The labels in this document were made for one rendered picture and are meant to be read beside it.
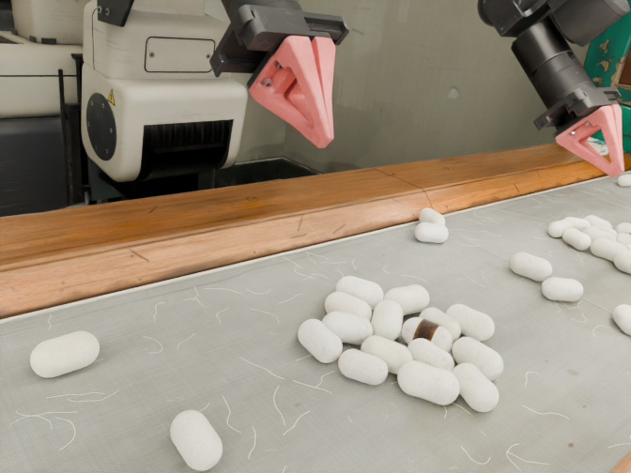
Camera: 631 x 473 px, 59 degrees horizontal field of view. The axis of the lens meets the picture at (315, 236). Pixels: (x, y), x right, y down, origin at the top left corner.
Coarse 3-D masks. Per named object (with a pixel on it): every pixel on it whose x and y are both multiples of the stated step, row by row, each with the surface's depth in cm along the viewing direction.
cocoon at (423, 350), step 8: (408, 344) 37; (416, 344) 36; (424, 344) 36; (432, 344) 36; (416, 352) 36; (424, 352) 36; (432, 352) 36; (440, 352) 35; (424, 360) 36; (432, 360) 35; (440, 360) 35; (448, 360) 35; (440, 368) 35; (448, 368) 35
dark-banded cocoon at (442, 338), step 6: (414, 318) 39; (420, 318) 39; (408, 324) 38; (414, 324) 38; (402, 330) 39; (408, 330) 38; (414, 330) 38; (438, 330) 38; (444, 330) 38; (408, 336) 38; (438, 336) 37; (444, 336) 37; (450, 336) 38; (408, 342) 38; (432, 342) 37; (438, 342) 37; (444, 342) 37; (450, 342) 37; (444, 348) 37; (450, 348) 38
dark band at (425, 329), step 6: (420, 324) 38; (426, 324) 38; (432, 324) 38; (420, 330) 38; (426, 330) 38; (432, 330) 38; (414, 336) 38; (420, 336) 38; (426, 336) 37; (432, 336) 37
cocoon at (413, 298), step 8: (392, 288) 42; (400, 288) 42; (408, 288) 42; (416, 288) 42; (424, 288) 43; (392, 296) 42; (400, 296) 41; (408, 296) 42; (416, 296) 42; (424, 296) 42; (400, 304) 41; (408, 304) 42; (416, 304) 42; (424, 304) 42; (408, 312) 42; (416, 312) 43
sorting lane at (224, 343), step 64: (576, 192) 81; (320, 256) 51; (384, 256) 52; (448, 256) 54; (576, 256) 58; (0, 320) 36; (64, 320) 37; (128, 320) 38; (192, 320) 39; (256, 320) 40; (320, 320) 41; (512, 320) 44; (576, 320) 45; (0, 384) 31; (64, 384) 31; (128, 384) 32; (192, 384) 33; (256, 384) 33; (320, 384) 34; (384, 384) 35; (512, 384) 36; (576, 384) 37; (0, 448) 27; (64, 448) 27; (128, 448) 28; (256, 448) 29; (320, 448) 29; (384, 448) 30; (448, 448) 30; (512, 448) 31; (576, 448) 32
